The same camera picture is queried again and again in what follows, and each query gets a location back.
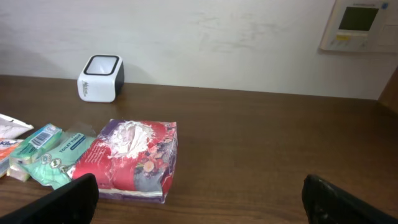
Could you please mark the white wall control panel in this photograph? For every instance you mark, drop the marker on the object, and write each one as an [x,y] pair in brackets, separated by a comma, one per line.
[359,26]

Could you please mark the small orange tissue pack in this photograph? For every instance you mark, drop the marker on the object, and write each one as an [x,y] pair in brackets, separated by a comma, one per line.
[6,147]

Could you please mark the white barcode scanner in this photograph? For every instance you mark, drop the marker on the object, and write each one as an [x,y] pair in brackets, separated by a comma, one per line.
[102,79]

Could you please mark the red purple tissue pack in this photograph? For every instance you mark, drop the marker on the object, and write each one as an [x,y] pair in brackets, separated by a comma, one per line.
[131,160]

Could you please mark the green toilet tissue pack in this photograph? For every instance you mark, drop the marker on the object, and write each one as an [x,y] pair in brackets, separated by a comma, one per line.
[52,168]

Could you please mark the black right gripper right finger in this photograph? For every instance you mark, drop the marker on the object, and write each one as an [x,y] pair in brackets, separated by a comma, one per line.
[326,203]

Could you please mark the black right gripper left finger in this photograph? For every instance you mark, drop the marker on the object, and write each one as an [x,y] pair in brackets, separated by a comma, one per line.
[75,202]

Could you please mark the small green tissue pack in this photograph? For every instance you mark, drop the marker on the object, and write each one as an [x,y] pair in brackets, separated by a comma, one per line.
[31,149]

